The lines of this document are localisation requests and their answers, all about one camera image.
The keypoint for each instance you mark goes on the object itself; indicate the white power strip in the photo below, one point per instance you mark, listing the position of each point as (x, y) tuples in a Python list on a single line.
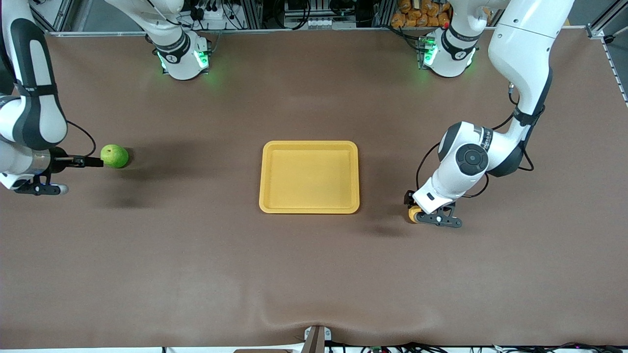
[(216, 19)]

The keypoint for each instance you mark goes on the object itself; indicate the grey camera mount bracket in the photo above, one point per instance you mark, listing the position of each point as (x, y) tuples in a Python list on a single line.
[(314, 343)]

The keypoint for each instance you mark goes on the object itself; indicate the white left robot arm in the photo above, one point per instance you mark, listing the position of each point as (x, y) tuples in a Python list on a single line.
[(520, 49)]

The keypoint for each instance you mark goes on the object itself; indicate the aluminium table edge rail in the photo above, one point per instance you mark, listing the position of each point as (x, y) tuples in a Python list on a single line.
[(294, 30)]

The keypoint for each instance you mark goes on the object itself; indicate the orange snack bags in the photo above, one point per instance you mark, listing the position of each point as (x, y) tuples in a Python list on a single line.
[(418, 17)]

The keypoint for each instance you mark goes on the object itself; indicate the aluminium frame profile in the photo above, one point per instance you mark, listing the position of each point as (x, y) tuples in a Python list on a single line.
[(61, 14), (601, 25)]

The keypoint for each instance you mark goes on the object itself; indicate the green apple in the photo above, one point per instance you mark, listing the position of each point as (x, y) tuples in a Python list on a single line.
[(115, 156)]

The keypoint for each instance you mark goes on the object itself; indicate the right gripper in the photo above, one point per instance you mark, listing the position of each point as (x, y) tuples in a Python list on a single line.
[(60, 161)]

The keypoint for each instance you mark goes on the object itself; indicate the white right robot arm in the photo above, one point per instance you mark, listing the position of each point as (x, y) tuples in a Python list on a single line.
[(37, 73)]

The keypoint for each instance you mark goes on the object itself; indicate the yellow potato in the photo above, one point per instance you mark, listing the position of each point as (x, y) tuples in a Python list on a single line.
[(413, 214)]

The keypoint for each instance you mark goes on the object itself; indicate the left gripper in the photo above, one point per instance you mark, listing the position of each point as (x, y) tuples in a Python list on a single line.
[(407, 198)]

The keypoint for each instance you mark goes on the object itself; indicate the yellow plastic tray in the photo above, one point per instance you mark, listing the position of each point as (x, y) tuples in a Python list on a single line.
[(309, 179)]

